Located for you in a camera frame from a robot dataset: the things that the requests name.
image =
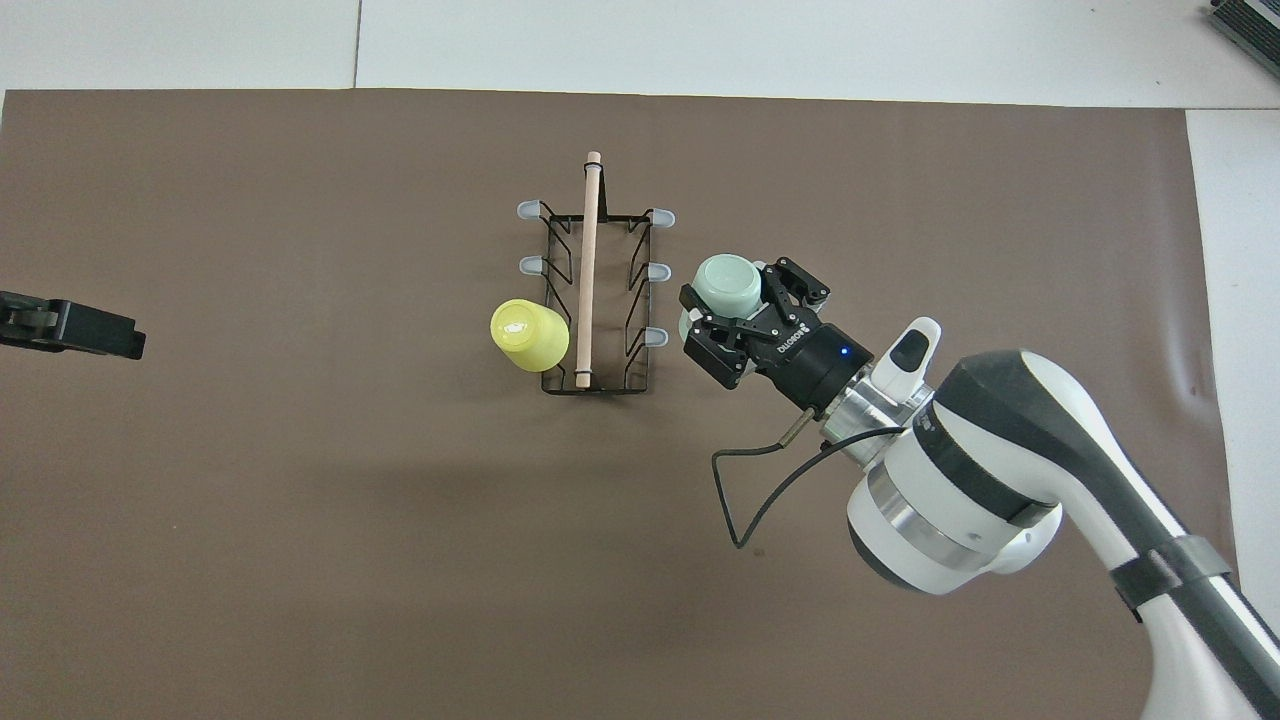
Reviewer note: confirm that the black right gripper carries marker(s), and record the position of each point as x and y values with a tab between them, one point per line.
815	365

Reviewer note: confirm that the green plastic cup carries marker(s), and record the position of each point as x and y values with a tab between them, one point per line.
728	285

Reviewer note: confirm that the yellow plastic cup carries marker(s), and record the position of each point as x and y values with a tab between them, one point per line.
530	335

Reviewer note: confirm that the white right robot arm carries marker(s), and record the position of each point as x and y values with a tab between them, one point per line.
1000	450

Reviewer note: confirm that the brown table mat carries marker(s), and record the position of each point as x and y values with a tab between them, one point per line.
300	550

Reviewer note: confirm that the grey ribbed device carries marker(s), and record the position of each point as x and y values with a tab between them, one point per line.
1250	25

